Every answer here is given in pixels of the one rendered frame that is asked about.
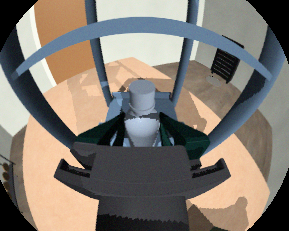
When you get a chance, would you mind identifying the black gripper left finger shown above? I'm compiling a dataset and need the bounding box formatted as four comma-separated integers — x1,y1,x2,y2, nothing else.
74,112,125,146

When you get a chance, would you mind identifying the blue shelving unit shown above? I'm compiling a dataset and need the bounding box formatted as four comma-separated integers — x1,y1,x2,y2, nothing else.
0,0,286,157

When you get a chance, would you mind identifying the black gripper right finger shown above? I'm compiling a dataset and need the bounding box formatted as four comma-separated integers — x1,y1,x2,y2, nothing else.
159,112,210,160

